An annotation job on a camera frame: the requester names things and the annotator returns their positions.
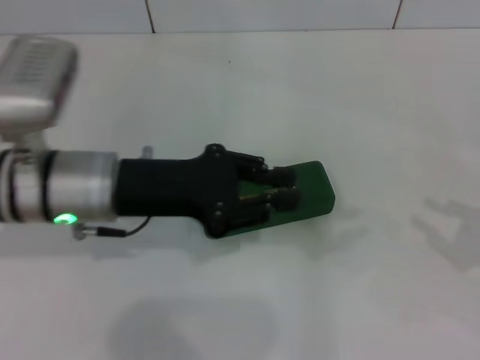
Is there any green glasses case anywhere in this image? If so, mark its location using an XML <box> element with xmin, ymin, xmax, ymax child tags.
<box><xmin>220</xmin><ymin>160</ymin><xmax>337</xmax><ymax>239</ymax></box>

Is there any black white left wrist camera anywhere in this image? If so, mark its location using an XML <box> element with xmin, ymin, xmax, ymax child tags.
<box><xmin>0</xmin><ymin>35</ymin><xmax>79</xmax><ymax>133</ymax></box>

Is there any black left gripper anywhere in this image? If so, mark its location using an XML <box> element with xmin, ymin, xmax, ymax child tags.
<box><xmin>111</xmin><ymin>142</ymin><xmax>300</xmax><ymax>240</ymax></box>

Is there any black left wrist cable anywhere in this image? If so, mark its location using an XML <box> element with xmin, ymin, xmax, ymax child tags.
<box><xmin>72</xmin><ymin>216</ymin><xmax>152</xmax><ymax>242</ymax></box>

